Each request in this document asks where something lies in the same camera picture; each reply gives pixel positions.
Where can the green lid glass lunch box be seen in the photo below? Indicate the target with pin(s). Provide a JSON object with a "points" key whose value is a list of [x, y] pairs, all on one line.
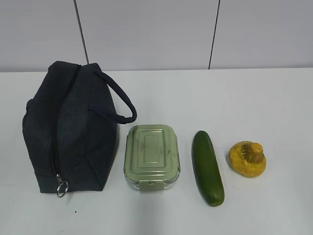
{"points": [[151, 157]]}

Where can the green cucumber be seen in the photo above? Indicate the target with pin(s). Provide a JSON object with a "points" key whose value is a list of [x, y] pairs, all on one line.
{"points": [[206, 170]]}

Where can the dark navy fabric lunch bag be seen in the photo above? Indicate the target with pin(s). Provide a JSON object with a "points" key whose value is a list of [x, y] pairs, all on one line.
{"points": [[70, 127]]}

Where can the yellow squash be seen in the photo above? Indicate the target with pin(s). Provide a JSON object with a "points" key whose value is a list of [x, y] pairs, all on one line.
{"points": [[247, 158]]}

